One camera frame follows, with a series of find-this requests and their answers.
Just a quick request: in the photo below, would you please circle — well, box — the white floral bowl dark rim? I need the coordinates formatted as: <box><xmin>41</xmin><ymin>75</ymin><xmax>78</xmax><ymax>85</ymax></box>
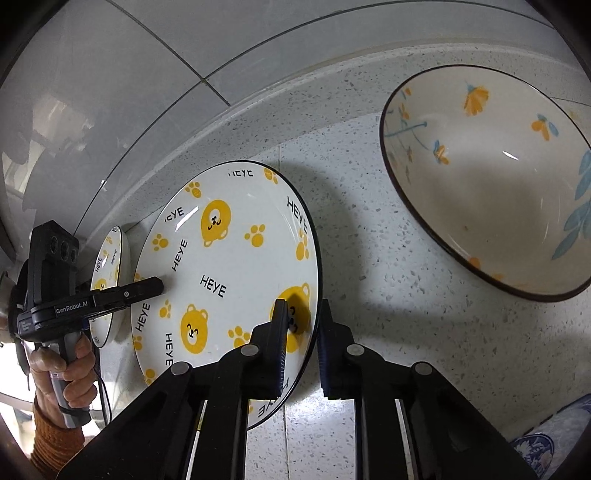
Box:
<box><xmin>379</xmin><ymin>65</ymin><xmax>591</xmax><ymax>303</ymax></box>

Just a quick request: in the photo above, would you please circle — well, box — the small white bear print plate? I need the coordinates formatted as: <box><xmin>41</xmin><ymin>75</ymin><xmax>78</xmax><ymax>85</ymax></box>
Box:
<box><xmin>89</xmin><ymin>224</ymin><xmax>133</xmax><ymax>349</ymax></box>

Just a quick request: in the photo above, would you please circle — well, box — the person's left forearm orange sleeve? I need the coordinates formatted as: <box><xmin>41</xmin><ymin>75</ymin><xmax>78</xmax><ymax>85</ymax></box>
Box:
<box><xmin>28</xmin><ymin>397</ymin><xmax>86</xmax><ymax>476</ymax></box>

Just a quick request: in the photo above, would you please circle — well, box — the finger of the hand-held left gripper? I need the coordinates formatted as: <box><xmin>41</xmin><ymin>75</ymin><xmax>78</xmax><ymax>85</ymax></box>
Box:
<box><xmin>95</xmin><ymin>276</ymin><xmax>165</xmax><ymax>311</ymax></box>

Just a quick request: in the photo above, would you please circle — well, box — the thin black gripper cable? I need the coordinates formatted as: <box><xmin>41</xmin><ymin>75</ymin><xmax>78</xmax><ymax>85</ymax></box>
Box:
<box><xmin>93</xmin><ymin>364</ymin><xmax>113</xmax><ymax>424</ymax></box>

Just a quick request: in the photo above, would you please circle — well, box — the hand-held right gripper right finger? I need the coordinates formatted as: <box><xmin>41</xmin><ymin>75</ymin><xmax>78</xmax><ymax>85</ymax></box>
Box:
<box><xmin>318</xmin><ymin>299</ymin><xmax>539</xmax><ymax>480</ymax></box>

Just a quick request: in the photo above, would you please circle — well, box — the large white bear print plate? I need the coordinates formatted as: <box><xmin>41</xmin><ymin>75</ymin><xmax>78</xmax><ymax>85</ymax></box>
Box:
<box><xmin>130</xmin><ymin>161</ymin><xmax>322</xmax><ymax>431</ymax></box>

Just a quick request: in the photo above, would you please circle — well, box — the blue patterned plate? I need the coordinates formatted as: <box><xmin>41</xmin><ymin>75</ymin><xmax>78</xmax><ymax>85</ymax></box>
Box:
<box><xmin>510</xmin><ymin>392</ymin><xmax>591</xmax><ymax>480</ymax></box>

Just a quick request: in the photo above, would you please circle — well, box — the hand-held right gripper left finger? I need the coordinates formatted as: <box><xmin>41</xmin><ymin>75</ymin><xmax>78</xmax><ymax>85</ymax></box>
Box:
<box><xmin>55</xmin><ymin>299</ymin><xmax>296</xmax><ymax>480</ymax></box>

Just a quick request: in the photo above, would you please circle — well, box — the person's left hand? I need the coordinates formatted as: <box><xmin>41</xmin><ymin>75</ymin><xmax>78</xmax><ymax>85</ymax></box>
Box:
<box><xmin>30</xmin><ymin>335</ymin><xmax>98</xmax><ymax>416</ymax></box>

